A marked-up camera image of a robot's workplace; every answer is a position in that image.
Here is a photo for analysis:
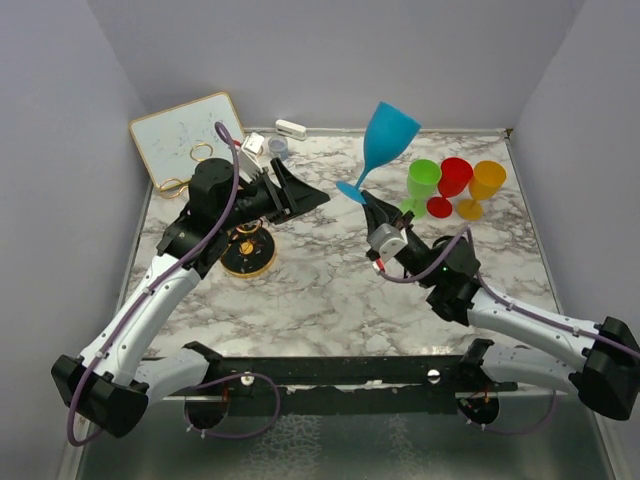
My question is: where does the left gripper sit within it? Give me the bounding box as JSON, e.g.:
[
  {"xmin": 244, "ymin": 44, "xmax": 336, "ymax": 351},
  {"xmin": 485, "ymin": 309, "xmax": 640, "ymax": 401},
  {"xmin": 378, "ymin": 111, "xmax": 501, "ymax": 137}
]
[{"xmin": 219, "ymin": 158, "xmax": 331, "ymax": 232}]

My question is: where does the green wine glass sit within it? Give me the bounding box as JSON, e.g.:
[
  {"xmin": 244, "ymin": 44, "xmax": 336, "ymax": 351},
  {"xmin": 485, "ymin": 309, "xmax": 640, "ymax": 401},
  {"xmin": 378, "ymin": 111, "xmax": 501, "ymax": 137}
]
[{"xmin": 400, "ymin": 159, "xmax": 442, "ymax": 219}]

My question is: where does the blue wine glass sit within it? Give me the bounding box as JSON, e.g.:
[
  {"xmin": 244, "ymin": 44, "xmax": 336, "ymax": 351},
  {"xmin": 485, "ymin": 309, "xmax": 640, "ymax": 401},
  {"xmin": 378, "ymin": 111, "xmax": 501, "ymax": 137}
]
[{"xmin": 336, "ymin": 102, "xmax": 421, "ymax": 204}]

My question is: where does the red wine glass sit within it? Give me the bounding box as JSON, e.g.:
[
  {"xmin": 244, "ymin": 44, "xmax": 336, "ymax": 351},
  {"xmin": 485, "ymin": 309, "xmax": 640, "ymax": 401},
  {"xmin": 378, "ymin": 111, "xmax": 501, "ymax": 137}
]
[{"xmin": 426, "ymin": 157, "xmax": 473, "ymax": 219}]

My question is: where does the orange wine glass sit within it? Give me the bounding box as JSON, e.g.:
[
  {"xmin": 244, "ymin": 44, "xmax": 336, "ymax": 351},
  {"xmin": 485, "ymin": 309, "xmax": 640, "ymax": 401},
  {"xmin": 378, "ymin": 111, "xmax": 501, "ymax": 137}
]
[{"xmin": 456, "ymin": 160, "xmax": 507, "ymax": 221}]

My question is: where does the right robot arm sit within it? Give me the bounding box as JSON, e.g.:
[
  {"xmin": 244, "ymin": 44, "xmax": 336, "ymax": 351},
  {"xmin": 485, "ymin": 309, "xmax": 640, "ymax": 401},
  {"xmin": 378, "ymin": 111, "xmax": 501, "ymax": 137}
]
[{"xmin": 362, "ymin": 191, "xmax": 639, "ymax": 421}]

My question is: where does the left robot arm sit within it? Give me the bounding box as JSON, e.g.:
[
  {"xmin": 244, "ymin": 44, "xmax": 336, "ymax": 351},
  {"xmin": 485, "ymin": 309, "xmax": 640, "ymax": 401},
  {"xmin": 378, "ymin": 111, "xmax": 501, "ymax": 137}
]
[{"xmin": 51, "ymin": 158, "xmax": 329, "ymax": 438}]

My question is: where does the white whiteboard eraser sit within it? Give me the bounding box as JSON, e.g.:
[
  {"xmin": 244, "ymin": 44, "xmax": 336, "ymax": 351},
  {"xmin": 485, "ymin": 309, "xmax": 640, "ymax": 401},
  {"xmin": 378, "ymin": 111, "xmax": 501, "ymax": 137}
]
[{"xmin": 274, "ymin": 119, "xmax": 307, "ymax": 141}]

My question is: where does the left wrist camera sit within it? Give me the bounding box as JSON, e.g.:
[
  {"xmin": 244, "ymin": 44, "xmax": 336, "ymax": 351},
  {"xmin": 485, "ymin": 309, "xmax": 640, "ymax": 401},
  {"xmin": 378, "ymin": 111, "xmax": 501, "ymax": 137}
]
[{"xmin": 233, "ymin": 132, "xmax": 265, "ymax": 179}]

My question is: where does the gold wire glass rack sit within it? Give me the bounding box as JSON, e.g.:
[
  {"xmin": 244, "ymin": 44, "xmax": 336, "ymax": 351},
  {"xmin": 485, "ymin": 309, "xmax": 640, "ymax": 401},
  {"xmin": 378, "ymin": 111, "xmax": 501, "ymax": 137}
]
[{"xmin": 156, "ymin": 158, "xmax": 276, "ymax": 278}]

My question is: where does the whiteboard with wooden frame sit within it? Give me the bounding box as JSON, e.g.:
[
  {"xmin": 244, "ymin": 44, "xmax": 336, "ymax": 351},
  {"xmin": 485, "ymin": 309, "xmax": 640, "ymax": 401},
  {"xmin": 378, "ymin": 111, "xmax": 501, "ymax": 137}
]
[{"xmin": 129, "ymin": 92, "xmax": 245, "ymax": 195}]

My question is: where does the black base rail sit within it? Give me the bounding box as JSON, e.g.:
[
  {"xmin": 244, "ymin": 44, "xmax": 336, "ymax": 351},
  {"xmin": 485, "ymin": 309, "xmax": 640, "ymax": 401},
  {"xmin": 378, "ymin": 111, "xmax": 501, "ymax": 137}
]
[{"xmin": 185, "ymin": 341, "xmax": 517, "ymax": 417}]

